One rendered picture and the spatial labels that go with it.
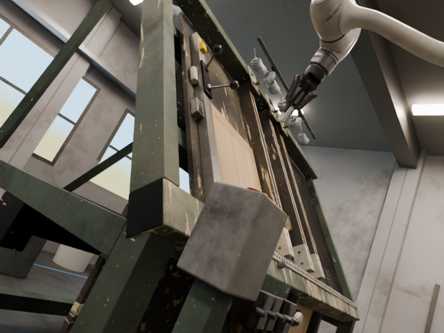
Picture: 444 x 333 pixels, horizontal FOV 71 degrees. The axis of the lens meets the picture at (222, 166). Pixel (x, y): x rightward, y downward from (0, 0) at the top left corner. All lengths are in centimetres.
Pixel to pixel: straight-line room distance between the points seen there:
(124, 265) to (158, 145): 29
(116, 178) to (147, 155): 390
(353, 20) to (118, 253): 94
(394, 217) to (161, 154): 394
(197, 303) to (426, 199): 422
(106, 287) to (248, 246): 33
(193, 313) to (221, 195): 21
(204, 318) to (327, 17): 93
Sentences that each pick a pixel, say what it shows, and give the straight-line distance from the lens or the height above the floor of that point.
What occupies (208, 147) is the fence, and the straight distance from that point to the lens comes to 104.
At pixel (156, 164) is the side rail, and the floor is 93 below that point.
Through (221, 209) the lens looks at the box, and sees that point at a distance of 58.
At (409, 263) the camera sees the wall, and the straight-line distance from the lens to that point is 442.
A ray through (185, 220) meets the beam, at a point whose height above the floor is 84.
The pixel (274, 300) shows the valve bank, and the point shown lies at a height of 76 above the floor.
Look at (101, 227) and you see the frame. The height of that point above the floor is 75.
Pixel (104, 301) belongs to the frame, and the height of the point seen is 63.
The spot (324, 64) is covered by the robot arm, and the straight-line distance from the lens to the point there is 122.
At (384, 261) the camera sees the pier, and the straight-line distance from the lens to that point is 433.
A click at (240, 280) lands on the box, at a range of 56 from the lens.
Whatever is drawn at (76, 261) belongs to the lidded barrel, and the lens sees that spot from 406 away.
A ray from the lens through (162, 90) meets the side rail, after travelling 91.
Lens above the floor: 80
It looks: 15 degrees up
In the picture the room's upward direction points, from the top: 25 degrees clockwise
